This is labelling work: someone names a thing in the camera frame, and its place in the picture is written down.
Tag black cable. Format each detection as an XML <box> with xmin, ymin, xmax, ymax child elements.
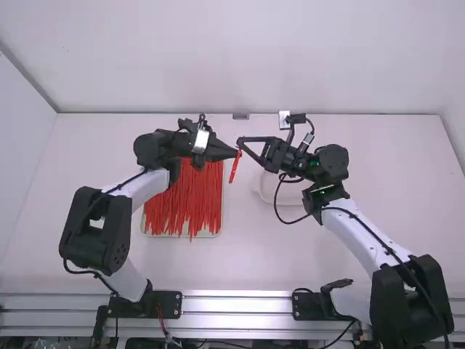
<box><xmin>62</xmin><ymin>255</ymin><xmax>114</xmax><ymax>292</ymax></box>
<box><xmin>274</xmin><ymin>170</ymin><xmax>314</xmax><ymax>225</ymax></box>

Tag orange cable tie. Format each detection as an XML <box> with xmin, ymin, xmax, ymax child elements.
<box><xmin>227</xmin><ymin>148</ymin><xmax>243</xmax><ymax>185</ymax></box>

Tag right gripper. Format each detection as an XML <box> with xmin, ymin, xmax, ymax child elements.
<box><xmin>235</xmin><ymin>135</ymin><xmax>317</xmax><ymax>175</ymax></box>

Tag white dish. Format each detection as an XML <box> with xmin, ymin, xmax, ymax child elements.
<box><xmin>250</xmin><ymin>170</ymin><xmax>310</xmax><ymax>206</ymax></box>

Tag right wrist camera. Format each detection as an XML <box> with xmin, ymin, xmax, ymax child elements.
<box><xmin>278</xmin><ymin>110</ymin><xmax>294</xmax><ymax>131</ymax></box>

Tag silver rails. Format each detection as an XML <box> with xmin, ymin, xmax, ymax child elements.
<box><xmin>0</xmin><ymin>289</ymin><xmax>465</xmax><ymax>341</ymax></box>

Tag pale tray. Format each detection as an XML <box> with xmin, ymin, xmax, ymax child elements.
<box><xmin>139</xmin><ymin>156</ymin><xmax>227</xmax><ymax>239</ymax></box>

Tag row of orange cable ties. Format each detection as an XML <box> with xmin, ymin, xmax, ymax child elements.
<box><xmin>143</xmin><ymin>158</ymin><xmax>223</xmax><ymax>241</ymax></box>

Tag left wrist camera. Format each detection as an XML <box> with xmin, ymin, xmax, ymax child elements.
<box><xmin>191</xmin><ymin>127</ymin><xmax>211</xmax><ymax>154</ymax></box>

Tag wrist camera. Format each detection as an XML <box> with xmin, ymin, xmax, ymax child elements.
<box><xmin>278</xmin><ymin>110</ymin><xmax>294</xmax><ymax>131</ymax></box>
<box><xmin>191</xmin><ymin>127</ymin><xmax>211</xmax><ymax>154</ymax></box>

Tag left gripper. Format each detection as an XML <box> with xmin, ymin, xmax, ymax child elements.
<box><xmin>169</xmin><ymin>116</ymin><xmax>219</xmax><ymax>172</ymax></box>

